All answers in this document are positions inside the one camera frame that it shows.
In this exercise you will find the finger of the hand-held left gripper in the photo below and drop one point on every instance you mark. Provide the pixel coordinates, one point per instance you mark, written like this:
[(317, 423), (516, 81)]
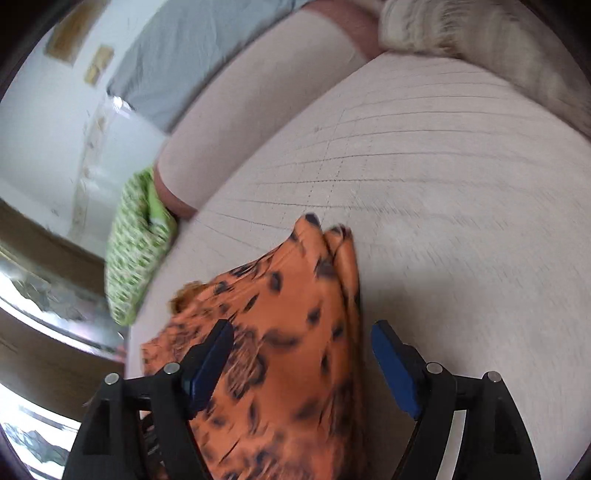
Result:
[(397, 369), (210, 369)]

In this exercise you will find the orange floral sweater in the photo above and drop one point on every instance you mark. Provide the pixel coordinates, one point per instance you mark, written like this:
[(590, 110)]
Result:
[(295, 332)]

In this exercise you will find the green checkered pillow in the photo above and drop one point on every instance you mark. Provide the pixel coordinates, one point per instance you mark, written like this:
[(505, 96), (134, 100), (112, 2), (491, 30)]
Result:
[(134, 249)]

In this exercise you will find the pink quilted mattress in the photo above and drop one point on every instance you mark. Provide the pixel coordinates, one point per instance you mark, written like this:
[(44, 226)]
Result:
[(461, 221)]

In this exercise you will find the leaded glass door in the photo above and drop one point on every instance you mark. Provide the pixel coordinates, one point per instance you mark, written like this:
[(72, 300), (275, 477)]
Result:
[(41, 290)]

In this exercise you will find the pink bolster cushion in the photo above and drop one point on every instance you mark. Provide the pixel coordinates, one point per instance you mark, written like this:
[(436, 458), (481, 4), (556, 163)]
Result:
[(258, 106)]

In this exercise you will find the grey pillow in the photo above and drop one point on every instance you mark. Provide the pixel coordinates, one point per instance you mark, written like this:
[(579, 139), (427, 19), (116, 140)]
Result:
[(198, 50)]

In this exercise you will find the striped bolster cushion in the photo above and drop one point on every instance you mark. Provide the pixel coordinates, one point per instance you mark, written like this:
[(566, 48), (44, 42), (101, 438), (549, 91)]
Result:
[(415, 27)]

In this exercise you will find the striped beige blanket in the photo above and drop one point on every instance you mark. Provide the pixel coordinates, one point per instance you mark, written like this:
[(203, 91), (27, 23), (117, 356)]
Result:
[(535, 46)]

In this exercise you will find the wooden door frame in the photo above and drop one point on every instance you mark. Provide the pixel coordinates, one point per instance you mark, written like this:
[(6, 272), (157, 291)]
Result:
[(41, 364)]

